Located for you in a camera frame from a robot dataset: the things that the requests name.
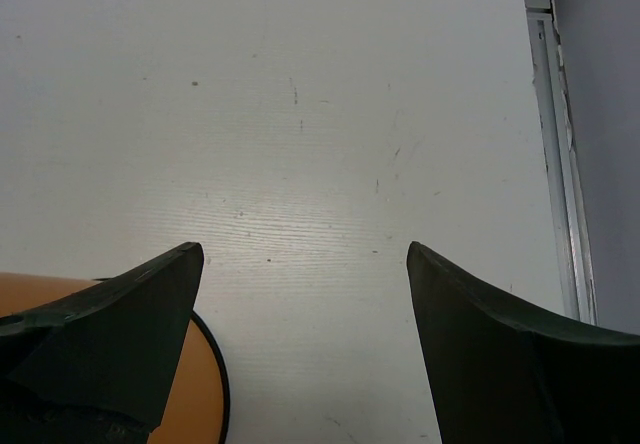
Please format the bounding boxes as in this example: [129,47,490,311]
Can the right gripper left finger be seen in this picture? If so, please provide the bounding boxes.
[1,242,204,443]

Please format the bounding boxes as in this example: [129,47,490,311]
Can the right side aluminium rail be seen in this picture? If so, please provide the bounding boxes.
[524,0,598,325]

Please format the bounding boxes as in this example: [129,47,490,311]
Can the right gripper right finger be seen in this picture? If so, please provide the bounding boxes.
[406,242,639,443]

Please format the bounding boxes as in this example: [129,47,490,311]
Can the orange cylindrical bin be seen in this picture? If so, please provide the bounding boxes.
[1,273,230,444]

